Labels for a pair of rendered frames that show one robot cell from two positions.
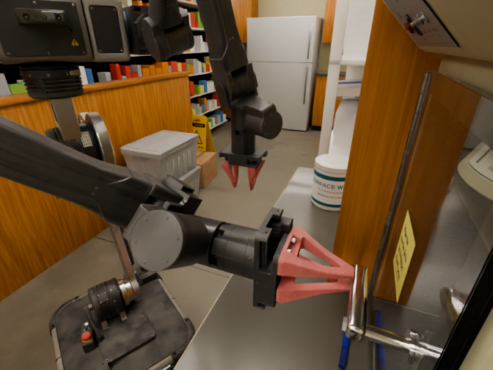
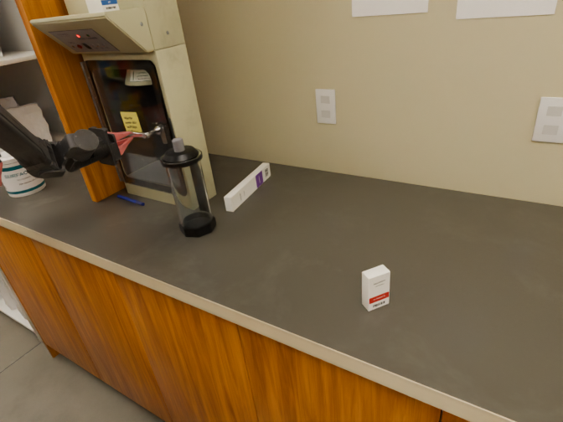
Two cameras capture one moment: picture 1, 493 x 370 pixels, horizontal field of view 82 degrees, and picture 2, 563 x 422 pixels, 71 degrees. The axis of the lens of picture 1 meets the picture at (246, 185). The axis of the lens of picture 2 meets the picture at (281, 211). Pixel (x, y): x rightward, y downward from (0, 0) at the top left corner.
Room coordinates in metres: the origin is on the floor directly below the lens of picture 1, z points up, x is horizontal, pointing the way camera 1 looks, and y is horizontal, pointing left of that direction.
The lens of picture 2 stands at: (-0.42, 0.88, 1.52)
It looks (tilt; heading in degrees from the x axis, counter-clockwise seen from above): 30 degrees down; 283
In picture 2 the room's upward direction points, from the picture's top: 7 degrees counter-clockwise
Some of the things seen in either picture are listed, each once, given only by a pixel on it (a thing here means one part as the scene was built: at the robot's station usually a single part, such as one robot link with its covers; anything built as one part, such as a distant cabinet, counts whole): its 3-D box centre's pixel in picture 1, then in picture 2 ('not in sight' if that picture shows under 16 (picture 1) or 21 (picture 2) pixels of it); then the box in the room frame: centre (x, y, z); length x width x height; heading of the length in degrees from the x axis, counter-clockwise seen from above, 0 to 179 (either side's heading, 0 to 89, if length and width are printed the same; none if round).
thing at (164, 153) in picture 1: (164, 158); not in sight; (2.41, 0.74, 0.49); 0.60 x 0.42 x 0.33; 158
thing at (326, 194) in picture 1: (333, 181); (19, 172); (0.84, -0.28, 1.02); 0.13 x 0.13 x 0.15
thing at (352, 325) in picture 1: (375, 305); (143, 132); (0.19, -0.12, 1.20); 0.10 x 0.05 x 0.03; 157
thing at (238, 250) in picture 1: (248, 252); (95, 149); (0.27, 0.00, 1.20); 0.07 x 0.07 x 0.10; 69
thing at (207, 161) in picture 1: (198, 168); not in sight; (2.99, 0.55, 0.14); 0.41 x 0.32 x 0.28; 164
